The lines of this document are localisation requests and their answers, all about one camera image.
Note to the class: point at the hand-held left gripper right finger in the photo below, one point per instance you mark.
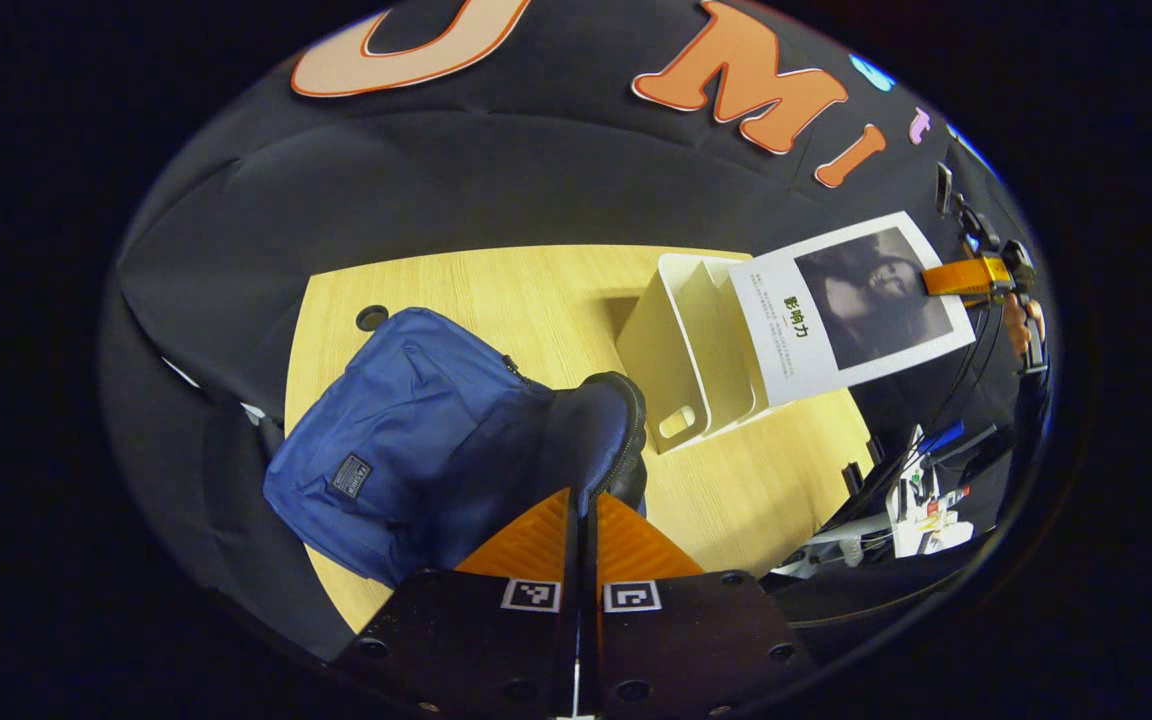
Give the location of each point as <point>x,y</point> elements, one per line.
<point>696,640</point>

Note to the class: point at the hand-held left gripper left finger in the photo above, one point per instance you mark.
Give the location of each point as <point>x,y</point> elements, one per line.
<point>466,640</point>

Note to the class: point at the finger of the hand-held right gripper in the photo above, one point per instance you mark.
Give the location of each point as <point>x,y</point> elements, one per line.
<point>961,276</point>

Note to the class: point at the white photo cover book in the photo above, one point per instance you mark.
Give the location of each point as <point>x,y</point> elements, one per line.
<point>786,330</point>

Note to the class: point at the blue schoolbag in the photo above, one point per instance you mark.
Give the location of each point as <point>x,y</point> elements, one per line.
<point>406,420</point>

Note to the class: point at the white bookshelf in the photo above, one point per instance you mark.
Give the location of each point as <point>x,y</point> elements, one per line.
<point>656,340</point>

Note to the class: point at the white plastic parts pile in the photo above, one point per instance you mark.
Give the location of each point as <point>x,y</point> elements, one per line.
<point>921,510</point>

